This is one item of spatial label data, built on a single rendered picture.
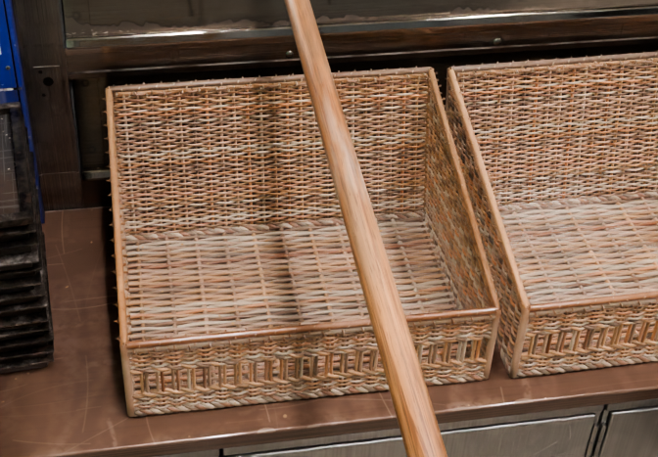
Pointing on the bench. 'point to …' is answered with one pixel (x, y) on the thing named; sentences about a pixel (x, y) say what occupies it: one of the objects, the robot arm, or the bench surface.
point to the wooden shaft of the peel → (362, 231)
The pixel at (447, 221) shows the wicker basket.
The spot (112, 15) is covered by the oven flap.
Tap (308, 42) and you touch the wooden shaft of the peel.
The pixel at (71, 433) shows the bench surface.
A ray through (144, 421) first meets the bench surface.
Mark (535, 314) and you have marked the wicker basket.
